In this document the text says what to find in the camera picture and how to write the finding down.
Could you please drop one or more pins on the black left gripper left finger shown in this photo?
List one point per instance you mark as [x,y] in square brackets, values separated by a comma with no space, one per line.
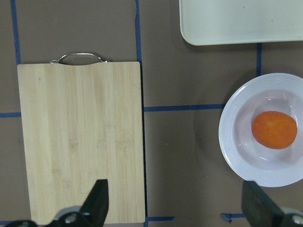
[92,213]

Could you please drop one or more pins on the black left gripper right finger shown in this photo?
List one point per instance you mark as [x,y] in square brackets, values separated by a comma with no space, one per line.
[260,211]

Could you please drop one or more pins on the orange fruit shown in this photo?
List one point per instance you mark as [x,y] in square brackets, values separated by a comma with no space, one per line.
[274,130]

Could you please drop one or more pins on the white round plate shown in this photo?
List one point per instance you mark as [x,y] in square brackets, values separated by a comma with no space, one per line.
[249,159]

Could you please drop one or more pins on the cream bear tray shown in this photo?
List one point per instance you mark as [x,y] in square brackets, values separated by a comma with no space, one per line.
[216,22]

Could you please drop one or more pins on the wooden cutting board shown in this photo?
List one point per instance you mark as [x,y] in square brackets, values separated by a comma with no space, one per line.
[82,123]

